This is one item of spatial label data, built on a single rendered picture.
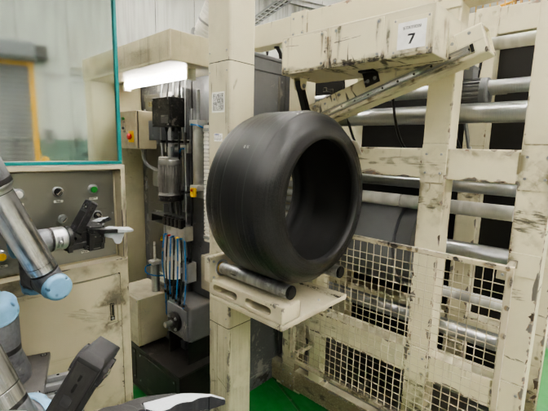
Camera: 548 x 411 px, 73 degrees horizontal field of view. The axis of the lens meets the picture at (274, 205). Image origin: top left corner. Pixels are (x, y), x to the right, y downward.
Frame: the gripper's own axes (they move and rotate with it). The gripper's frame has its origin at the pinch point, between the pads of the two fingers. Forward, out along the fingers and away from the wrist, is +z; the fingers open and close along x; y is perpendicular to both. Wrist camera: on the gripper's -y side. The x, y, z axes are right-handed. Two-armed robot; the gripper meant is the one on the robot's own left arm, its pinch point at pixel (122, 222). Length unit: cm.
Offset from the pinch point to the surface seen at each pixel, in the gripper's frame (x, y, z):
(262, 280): 53, 8, 19
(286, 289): 63, 7, 18
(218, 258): 29.8, 8.6, 21.1
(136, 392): -30, 112, 30
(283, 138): 56, -39, 15
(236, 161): 45, -31, 8
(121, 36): -800, -181, 460
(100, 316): -3.9, 38.6, -5.4
